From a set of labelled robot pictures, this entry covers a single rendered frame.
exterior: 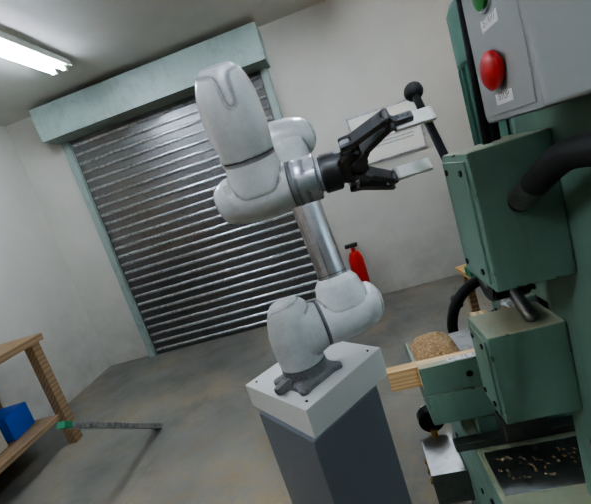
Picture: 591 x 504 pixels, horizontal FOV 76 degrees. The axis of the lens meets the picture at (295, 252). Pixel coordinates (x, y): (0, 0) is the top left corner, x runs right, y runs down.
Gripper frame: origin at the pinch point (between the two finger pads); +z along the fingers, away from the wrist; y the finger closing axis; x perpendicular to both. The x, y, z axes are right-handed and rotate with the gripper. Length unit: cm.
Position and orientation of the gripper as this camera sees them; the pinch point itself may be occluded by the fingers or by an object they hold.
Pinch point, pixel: (425, 141)
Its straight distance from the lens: 76.7
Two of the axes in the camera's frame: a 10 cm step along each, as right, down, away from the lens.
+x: -1.7, -8.6, 4.8
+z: 9.5, -2.7, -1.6
